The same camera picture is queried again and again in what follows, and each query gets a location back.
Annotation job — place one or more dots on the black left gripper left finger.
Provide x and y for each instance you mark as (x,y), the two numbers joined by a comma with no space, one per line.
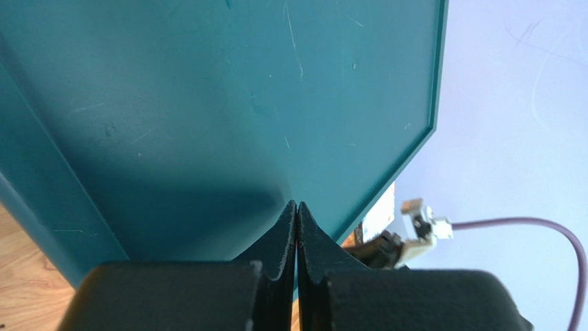
(254,291)

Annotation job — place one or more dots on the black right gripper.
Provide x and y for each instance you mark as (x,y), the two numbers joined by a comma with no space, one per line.
(381,253)

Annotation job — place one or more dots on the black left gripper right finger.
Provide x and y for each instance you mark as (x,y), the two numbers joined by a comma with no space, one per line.
(337,292)

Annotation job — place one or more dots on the teal drawer organizer box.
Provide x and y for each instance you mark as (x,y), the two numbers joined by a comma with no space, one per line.
(179,130)

